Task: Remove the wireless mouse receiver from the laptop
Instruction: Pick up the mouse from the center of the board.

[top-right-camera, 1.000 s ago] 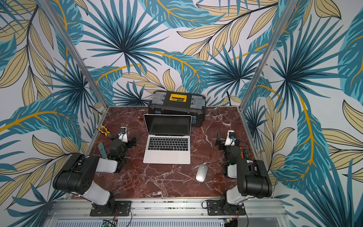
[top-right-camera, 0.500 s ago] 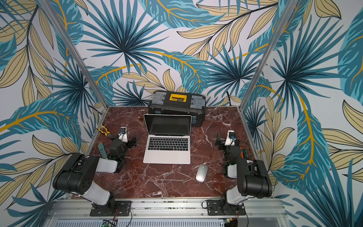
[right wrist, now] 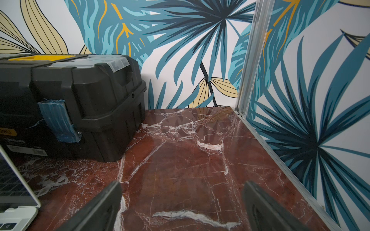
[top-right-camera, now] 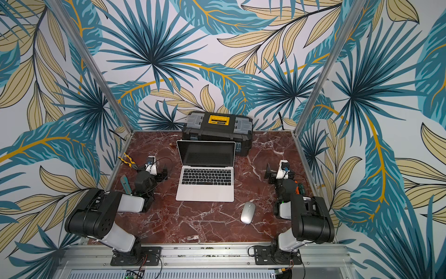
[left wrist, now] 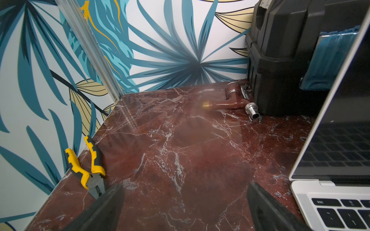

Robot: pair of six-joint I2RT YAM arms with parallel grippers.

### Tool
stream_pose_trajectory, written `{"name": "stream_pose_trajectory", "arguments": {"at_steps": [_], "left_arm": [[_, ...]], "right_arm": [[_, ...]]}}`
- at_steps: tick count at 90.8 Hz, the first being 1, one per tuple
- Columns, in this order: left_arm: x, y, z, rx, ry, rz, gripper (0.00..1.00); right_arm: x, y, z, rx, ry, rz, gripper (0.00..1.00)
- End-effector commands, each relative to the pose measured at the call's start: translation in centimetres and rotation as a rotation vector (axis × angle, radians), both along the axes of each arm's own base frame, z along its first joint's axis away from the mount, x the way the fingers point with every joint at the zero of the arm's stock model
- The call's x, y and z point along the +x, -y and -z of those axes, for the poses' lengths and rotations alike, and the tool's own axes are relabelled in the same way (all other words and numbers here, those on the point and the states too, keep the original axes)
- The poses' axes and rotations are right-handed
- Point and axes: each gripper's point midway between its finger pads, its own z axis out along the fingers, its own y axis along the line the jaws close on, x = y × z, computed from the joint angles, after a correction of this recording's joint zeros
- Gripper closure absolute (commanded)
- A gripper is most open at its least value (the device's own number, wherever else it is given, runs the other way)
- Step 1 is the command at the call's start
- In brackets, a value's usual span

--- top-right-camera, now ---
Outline yellow handled pliers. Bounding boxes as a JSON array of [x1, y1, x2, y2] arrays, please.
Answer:
[[118, 153, 138, 170]]

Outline teal utility knife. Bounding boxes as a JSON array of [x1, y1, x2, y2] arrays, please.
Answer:
[[120, 175, 132, 195]]

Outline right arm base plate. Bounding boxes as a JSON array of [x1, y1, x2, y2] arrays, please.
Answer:
[[249, 245, 302, 266]]

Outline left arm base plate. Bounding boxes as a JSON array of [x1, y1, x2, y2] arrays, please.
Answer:
[[110, 246, 162, 266]]

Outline black toolbox yellow handle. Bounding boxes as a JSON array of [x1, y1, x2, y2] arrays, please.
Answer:
[[182, 111, 253, 156]]

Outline white wireless mouse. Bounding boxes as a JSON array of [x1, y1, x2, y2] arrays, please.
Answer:
[[240, 202, 256, 224]]

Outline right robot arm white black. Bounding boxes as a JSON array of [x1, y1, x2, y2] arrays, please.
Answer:
[[264, 160, 335, 254]]

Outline aluminium front rail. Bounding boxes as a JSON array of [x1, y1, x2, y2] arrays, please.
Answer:
[[54, 242, 358, 279]]

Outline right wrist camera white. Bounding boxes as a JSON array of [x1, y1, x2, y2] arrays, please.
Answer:
[[276, 160, 290, 180]]

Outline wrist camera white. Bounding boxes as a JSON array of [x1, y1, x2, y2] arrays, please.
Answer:
[[276, 160, 290, 180], [145, 156, 157, 176]]

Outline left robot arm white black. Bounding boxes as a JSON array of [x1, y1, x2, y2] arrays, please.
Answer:
[[65, 168, 168, 254]]

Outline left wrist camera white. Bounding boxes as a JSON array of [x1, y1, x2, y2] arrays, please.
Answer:
[[145, 156, 157, 176]]

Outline silver laptop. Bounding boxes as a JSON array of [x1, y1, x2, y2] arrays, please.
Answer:
[[175, 139, 235, 202]]

